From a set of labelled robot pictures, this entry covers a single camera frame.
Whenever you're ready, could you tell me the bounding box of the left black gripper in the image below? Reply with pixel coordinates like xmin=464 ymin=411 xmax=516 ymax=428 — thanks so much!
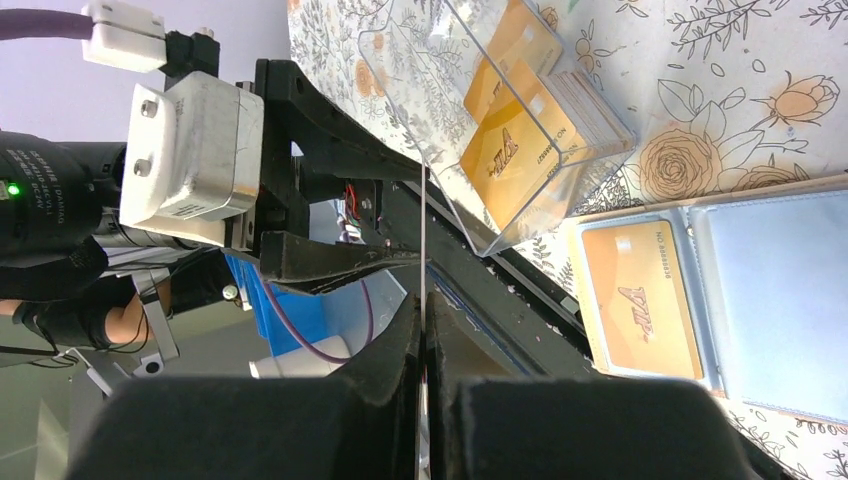
xmin=225 ymin=59 xmax=421 ymax=295

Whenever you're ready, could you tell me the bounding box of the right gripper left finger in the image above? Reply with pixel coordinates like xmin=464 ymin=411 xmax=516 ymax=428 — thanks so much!
xmin=67 ymin=294 xmax=422 ymax=479

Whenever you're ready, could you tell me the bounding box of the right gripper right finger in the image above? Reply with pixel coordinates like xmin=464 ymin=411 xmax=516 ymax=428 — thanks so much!
xmin=424 ymin=293 xmax=755 ymax=479

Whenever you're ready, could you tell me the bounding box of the yellow credit card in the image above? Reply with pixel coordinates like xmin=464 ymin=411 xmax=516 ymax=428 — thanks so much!
xmin=419 ymin=162 xmax=430 ymax=479
xmin=580 ymin=219 xmax=705 ymax=381

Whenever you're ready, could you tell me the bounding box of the person forearm in background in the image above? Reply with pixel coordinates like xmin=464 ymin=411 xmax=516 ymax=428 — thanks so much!
xmin=1 ymin=251 xmax=235 ymax=350

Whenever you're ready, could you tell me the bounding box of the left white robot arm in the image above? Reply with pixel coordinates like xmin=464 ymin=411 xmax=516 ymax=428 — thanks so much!
xmin=1 ymin=60 xmax=427 ymax=300

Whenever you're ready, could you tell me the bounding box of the floral tablecloth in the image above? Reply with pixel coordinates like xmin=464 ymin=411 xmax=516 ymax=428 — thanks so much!
xmin=286 ymin=0 xmax=848 ymax=480

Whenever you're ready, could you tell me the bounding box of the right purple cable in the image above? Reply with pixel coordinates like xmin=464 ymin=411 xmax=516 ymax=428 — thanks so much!
xmin=261 ymin=278 xmax=376 ymax=366

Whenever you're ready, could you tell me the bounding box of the purple cable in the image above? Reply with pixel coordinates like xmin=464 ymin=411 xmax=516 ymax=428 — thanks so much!
xmin=0 ymin=7 xmax=97 ymax=41
xmin=261 ymin=278 xmax=376 ymax=366

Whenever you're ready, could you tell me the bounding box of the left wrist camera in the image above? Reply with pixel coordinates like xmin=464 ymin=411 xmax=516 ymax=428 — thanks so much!
xmin=118 ymin=71 xmax=265 ymax=247

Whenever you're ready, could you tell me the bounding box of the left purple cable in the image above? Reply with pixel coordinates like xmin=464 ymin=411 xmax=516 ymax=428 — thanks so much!
xmin=0 ymin=7 xmax=97 ymax=41

